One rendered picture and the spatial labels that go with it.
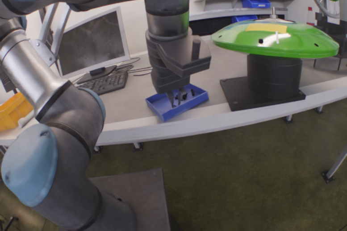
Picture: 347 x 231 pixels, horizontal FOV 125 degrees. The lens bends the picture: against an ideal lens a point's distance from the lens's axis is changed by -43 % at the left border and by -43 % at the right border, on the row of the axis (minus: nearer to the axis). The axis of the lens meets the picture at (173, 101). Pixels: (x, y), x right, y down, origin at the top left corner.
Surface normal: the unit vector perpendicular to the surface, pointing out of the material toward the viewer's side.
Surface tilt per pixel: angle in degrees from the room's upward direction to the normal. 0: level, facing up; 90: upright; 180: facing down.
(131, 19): 90
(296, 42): 24
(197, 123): 90
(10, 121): 94
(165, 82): 114
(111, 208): 71
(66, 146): 55
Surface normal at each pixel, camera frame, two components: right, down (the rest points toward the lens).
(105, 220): 0.84, -0.33
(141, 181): -0.20, -0.85
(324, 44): -0.14, -0.57
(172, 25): 0.22, 0.80
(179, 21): 0.51, 0.70
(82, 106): 0.80, -0.51
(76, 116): 0.56, -0.75
